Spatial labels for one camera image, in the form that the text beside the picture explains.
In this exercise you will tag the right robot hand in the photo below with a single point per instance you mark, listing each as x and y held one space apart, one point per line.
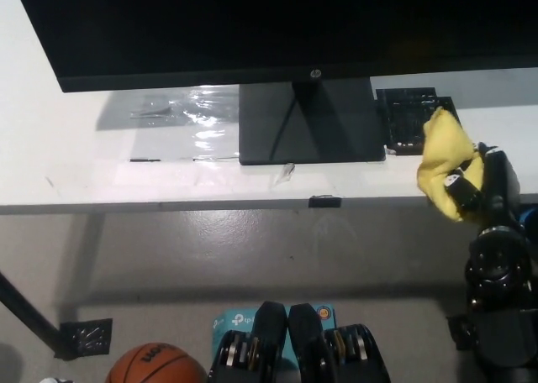
502 185

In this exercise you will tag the yellow cleaning cloth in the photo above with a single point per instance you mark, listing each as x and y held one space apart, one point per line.
445 148

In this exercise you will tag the black robot body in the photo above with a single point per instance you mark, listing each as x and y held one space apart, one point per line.
307 328

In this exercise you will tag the black HP monitor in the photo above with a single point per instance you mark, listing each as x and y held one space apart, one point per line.
210 30

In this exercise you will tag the white desk leg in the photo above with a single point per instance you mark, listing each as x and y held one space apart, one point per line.
84 253

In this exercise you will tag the black and blue object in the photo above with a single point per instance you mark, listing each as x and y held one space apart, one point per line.
529 219

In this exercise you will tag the black tray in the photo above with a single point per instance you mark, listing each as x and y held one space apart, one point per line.
403 122

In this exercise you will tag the black floor tape patch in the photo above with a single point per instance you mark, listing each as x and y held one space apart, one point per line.
86 337
458 332

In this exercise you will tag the short black tape piece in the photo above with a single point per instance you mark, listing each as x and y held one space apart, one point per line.
324 201

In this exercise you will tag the crumpled clear tape piece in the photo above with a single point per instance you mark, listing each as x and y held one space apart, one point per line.
285 174

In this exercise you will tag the teal TP-Link box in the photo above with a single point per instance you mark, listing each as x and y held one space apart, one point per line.
235 322

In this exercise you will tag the transparent plastic sheet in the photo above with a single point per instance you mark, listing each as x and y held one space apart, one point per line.
202 118

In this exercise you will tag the thin black tape strip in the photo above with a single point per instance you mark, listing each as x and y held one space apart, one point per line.
145 160

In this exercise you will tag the orange basketball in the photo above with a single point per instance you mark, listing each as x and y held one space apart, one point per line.
155 368

